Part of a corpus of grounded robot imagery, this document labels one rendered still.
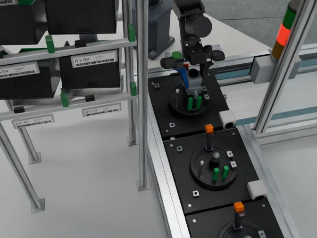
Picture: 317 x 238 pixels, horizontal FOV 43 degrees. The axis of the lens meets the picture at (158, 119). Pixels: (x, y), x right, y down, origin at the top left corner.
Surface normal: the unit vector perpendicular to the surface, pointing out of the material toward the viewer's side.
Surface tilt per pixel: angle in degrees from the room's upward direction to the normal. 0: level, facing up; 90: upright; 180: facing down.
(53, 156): 0
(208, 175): 0
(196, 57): 71
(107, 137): 0
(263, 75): 90
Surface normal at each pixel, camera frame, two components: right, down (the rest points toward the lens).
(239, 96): 0.03, -0.59
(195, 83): 0.24, 0.78
